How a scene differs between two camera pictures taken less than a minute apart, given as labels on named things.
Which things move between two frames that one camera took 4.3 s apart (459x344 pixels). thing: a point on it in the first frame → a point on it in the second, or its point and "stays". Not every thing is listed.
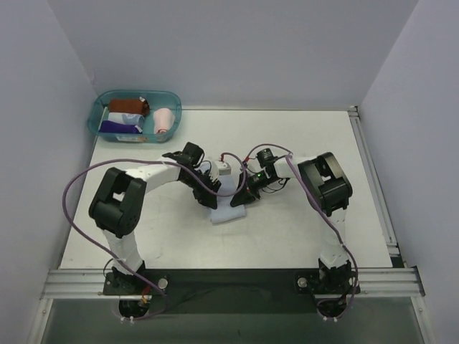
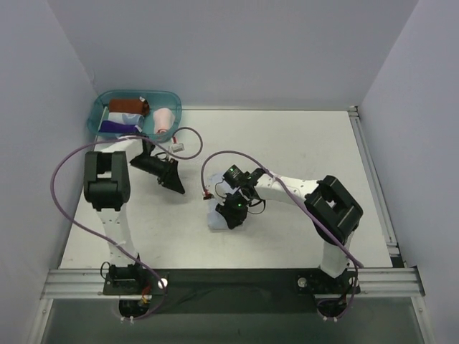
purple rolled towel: [115, 127] stays
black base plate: [234, 292] stays
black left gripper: [206, 185] → [167, 172]
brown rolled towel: [130, 105] stays
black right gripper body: [249, 190] → [228, 216]
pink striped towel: [163, 120] stays
